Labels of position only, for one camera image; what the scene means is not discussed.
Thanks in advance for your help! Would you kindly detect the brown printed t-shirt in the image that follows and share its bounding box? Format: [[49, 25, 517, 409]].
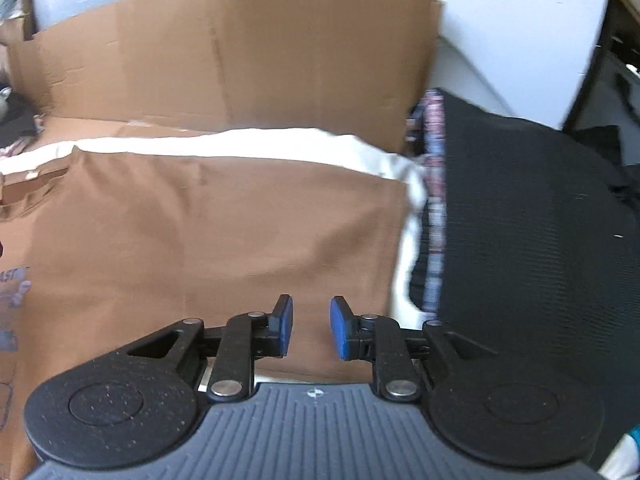
[[1, 151, 408, 479]]

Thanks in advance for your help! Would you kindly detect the black clothes pile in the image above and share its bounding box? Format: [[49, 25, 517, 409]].
[[0, 86, 43, 157]]

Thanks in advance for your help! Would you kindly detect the black knit garment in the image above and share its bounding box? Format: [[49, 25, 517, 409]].
[[409, 89, 639, 465]]

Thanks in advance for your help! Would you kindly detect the cream bear print duvet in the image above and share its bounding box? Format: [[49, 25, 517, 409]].
[[1, 128, 427, 328]]

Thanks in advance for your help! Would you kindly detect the brown cardboard sheet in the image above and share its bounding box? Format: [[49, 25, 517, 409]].
[[6, 0, 442, 152]]

